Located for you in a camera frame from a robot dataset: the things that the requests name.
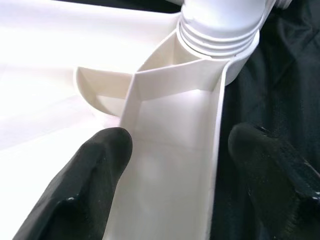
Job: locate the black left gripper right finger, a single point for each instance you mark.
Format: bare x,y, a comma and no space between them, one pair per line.
280,195

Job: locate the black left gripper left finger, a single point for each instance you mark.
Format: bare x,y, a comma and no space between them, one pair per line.
82,195

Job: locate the white plastic children table top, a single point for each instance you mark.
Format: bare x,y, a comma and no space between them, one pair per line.
170,150

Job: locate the black tablecloth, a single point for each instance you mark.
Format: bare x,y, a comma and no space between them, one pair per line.
287,100

